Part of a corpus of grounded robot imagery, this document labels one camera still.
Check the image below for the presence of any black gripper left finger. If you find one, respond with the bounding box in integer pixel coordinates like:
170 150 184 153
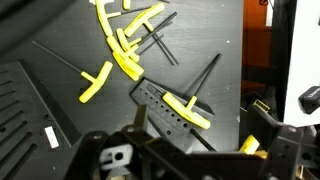
122 105 154 157

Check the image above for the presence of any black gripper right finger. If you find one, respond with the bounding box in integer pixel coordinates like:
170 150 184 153
246 105 320 180

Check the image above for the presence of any black yellow-key stand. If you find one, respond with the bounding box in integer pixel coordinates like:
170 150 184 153
129 77 203 151

